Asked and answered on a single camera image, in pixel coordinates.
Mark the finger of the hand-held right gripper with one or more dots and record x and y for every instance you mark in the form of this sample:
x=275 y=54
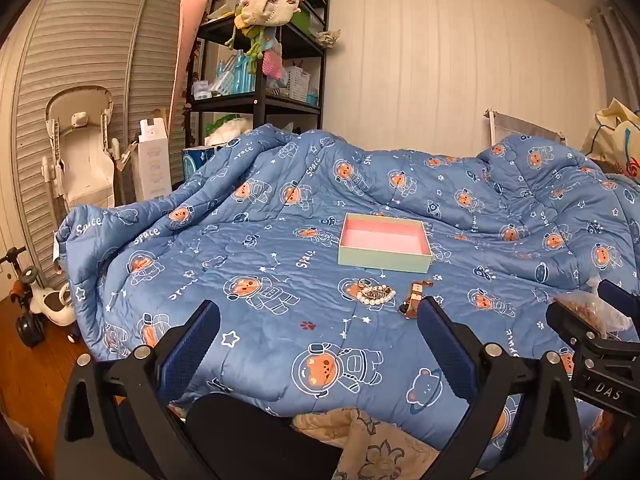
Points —
x=620 y=292
x=565 y=317

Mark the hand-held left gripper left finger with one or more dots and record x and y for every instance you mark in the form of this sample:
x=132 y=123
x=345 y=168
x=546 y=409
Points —
x=192 y=355

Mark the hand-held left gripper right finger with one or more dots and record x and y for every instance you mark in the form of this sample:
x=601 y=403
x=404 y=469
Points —
x=445 y=350

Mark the crinkled clear plastic bag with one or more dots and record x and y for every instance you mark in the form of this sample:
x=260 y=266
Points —
x=592 y=310

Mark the pink lined cardboard box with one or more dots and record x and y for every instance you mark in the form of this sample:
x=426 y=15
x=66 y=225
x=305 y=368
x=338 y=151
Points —
x=385 y=237

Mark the beige floral bed sheet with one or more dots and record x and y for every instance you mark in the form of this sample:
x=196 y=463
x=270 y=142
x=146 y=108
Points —
x=375 y=445

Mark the blue astronaut bear printed blanket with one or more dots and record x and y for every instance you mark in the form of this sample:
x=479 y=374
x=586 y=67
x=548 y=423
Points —
x=280 y=260

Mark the white ride-on toy scooter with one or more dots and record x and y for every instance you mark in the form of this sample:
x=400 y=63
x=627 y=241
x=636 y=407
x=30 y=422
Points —
x=47 y=305

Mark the yellow fabric bag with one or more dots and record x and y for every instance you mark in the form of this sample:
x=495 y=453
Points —
x=617 y=135

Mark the white folding rack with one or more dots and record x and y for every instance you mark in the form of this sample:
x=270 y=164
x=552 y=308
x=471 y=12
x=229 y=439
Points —
x=520 y=127

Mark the tall white carton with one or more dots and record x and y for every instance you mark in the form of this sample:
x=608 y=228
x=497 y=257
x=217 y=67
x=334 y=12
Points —
x=152 y=165

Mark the white baby high chair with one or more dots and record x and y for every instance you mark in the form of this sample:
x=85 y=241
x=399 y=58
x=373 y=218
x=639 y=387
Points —
x=85 y=160

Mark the white fluffy bundle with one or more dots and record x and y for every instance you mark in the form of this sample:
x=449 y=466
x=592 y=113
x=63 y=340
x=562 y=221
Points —
x=225 y=130

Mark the black metal shelf rack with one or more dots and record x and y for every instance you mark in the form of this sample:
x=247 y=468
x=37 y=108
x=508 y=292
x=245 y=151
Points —
x=260 y=102

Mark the pack of blue bottles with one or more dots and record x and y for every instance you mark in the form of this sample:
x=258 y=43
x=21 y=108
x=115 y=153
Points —
x=232 y=77

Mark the white plastic basket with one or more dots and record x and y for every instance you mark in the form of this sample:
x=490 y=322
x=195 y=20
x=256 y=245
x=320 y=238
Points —
x=296 y=82

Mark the pink knitted pouch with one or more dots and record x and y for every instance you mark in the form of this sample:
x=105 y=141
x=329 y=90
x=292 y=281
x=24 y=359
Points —
x=272 y=60

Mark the long pink paper pennant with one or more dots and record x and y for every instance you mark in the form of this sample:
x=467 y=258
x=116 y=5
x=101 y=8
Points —
x=187 y=45

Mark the green frog plush toy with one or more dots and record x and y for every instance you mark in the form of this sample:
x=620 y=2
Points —
x=247 y=35

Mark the louvred wardrobe doors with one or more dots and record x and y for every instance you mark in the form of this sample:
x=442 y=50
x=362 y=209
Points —
x=80 y=35

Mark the green box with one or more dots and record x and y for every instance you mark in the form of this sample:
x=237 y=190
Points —
x=301 y=20

